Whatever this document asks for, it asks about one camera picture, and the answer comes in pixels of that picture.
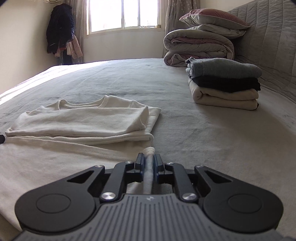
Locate white cream sweatshirt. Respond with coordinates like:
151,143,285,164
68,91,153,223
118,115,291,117
1,95,161,229

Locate hanging dark clothes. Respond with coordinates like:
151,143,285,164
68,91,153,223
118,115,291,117
46,3,83,65

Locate grey bed blanket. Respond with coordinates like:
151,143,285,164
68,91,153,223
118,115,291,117
1,59,295,240

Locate folded black garment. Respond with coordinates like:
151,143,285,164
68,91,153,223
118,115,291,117
191,75,261,93

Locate folded beige garment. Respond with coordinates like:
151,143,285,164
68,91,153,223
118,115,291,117
188,79,259,110

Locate folded grey garment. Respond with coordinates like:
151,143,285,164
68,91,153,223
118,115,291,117
185,57,262,78

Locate folded grey pink quilt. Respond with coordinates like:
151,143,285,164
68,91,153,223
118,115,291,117
164,29,234,67

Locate window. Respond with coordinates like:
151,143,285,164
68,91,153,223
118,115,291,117
86,0,161,35

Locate pink grey pillow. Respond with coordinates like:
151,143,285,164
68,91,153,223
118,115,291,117
179,8,250,39

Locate grey quilted headboard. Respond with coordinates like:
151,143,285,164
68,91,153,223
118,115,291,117
229,0,295,101

